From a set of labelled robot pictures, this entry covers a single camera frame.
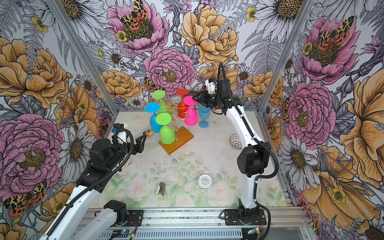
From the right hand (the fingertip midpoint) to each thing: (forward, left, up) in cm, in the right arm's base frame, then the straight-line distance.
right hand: (193, 102), depth 80 cm
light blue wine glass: (+11, -7, -20) cm, 23 cm away
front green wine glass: (-14, +14, -10) cm, 23 cm away
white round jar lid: (-32, -5, -27) cm, 42 cm away
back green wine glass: (+6, +19, +1) cm, 20 cm away
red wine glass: (+5, +7, -8) cm, 12 cm away
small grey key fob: (-34, +19, -31) cm, 50 cm away
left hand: (-18, +27, -6) cm, 33 cm away
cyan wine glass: (-5, +20, +1) cm, 21 cm away
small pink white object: (-19, +40, -31) cm, 54 cm away
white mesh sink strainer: (-4, -27, -32) cm, 42 cm away
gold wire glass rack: (-2, +10, -2) cm, 10 cm away
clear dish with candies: (+4, +32, -30) cm, 44 cm away
